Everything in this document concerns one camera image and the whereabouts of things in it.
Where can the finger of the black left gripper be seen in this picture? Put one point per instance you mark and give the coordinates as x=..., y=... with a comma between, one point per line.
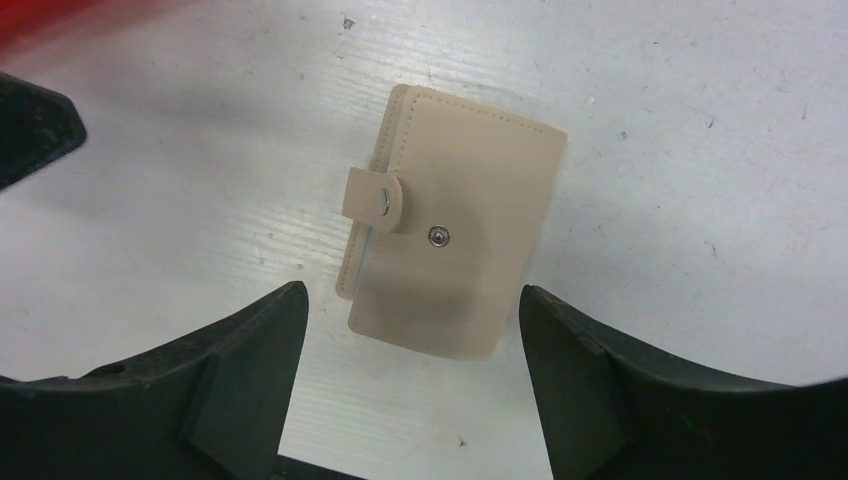
x=38, y=126

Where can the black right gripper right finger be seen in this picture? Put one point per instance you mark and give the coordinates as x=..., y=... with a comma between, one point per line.
x=614, y=407

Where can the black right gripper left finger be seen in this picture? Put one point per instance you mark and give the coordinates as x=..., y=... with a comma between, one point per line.
x=208, y=405

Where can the red plastic tray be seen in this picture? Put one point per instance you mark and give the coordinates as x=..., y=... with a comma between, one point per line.
x=26, y=24

